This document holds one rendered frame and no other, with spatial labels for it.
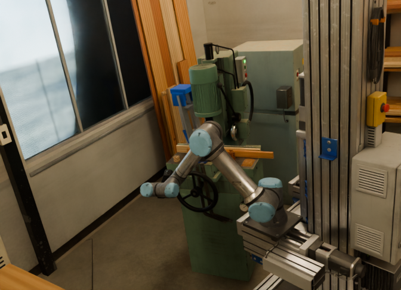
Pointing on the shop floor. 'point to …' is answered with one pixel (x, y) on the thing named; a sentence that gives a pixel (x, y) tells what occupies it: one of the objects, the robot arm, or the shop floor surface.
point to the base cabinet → (218, 236)
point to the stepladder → (184, 93)
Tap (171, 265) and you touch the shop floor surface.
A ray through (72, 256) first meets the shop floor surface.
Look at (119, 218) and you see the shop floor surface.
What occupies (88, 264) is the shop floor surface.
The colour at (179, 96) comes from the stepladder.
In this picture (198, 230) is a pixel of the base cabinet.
